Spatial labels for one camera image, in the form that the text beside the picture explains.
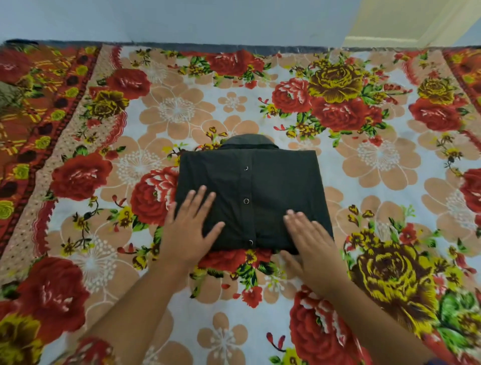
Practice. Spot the person's left hand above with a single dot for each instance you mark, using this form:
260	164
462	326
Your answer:
184	237

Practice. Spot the person's right hand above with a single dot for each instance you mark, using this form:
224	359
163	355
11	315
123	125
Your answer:
319	255

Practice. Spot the black shirt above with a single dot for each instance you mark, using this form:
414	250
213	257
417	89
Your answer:
263	180

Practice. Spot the bed with floral sheet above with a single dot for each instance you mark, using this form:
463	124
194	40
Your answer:
375	169

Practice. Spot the person's right forearm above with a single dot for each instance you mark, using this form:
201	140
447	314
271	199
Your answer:
372	327

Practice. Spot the person's left forearm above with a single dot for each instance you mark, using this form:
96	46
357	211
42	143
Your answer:
135	319

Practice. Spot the red floral dress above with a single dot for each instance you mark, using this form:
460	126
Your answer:
90	351

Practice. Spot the cream door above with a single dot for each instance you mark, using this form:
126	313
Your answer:
406	19

